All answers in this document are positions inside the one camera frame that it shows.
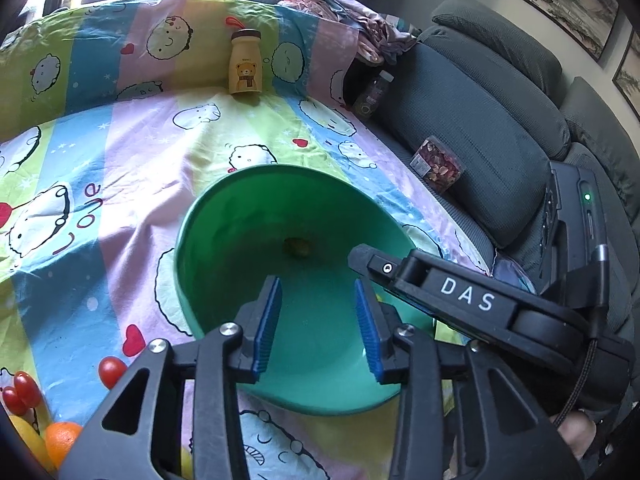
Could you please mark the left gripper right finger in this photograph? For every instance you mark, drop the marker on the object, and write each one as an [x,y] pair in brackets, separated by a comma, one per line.
[501,431]

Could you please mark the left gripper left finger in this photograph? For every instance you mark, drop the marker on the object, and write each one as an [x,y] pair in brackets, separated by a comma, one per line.
[136,431]

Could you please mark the green olive fruit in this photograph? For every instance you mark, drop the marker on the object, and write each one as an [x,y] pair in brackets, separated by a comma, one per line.
[297,247]

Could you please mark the red cherry tomato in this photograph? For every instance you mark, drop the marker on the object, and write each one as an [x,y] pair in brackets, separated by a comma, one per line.
[110,370]

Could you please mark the green plastic bowl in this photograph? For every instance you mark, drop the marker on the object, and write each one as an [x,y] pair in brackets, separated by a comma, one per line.
[230,241]

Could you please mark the yellow lemon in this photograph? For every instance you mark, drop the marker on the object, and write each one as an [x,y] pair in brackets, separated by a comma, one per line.
[34,442]

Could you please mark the person's hand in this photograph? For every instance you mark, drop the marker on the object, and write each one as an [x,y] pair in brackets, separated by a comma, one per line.
[578,432]

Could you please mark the yellow pear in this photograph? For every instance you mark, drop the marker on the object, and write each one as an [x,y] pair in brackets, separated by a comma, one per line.
[186,464]

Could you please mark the orange fruit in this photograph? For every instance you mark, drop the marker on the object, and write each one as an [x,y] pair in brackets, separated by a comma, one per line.
[59,438]

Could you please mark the snack packet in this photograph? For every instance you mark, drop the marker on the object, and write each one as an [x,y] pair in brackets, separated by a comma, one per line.
[436,165]

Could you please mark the dark jar by sofa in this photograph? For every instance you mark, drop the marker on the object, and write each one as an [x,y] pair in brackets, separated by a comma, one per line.
[372,96]

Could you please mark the dark grey sofa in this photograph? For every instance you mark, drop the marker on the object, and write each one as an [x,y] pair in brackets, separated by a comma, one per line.
[485,88]

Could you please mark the yellow bear bottle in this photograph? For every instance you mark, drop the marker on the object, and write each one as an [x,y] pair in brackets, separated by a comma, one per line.
[245,65]

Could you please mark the pile of patterned clothes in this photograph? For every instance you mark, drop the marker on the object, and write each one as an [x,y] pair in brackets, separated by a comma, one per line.
[381,37]

